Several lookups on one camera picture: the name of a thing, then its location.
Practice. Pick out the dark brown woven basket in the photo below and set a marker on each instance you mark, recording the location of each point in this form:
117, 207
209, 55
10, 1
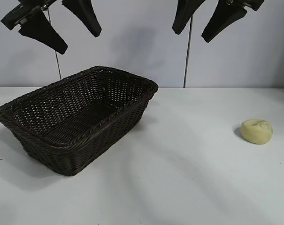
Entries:
73, 112

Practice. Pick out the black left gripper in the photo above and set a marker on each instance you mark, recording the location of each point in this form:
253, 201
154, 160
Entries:
17, 14

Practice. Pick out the thin metal rod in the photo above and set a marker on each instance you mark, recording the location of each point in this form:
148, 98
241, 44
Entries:
57, 63
186, 63

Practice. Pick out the pale yellow egg yolk pastry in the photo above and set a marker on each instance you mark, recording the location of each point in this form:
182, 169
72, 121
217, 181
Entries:
255, 133

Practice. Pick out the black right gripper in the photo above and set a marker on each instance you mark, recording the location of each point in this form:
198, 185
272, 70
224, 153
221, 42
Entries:
247, 4

